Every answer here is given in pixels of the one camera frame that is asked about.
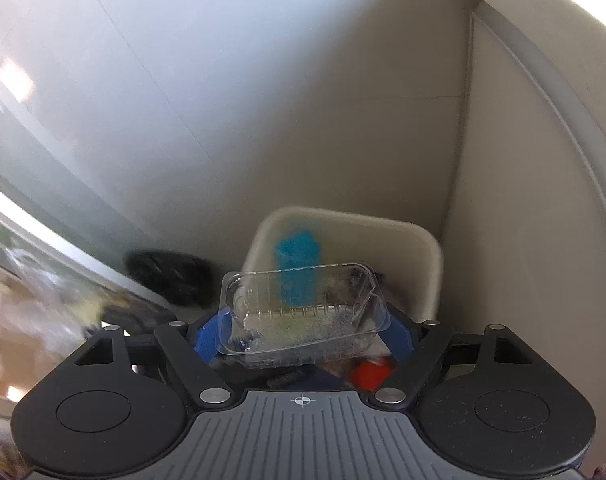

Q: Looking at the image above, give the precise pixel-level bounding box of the red snack packet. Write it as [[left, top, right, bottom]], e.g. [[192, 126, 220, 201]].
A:
[[350, 357, 398, 391]]

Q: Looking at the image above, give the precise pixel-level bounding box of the beige trash bin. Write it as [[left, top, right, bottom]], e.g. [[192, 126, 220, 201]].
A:
[[240, 205, 444, 392]]

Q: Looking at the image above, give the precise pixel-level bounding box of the blue plastic cup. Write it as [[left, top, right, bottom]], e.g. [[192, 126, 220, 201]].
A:
[[275, 229, 320, 309]]

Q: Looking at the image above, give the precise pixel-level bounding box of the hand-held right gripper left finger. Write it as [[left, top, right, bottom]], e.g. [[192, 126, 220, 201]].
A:
[[74, 309, 234, 407]]

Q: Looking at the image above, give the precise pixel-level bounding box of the clear plastic clamshell container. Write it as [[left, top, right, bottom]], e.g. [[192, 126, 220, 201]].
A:
[[217, 261, 392, 369]]

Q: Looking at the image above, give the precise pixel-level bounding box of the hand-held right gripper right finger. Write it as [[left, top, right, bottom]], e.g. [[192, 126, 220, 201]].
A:
[[373, 307, 532, 407]]

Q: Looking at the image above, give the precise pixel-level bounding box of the black round object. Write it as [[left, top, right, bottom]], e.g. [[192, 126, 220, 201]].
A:
[[125, 249, 215, 309]]

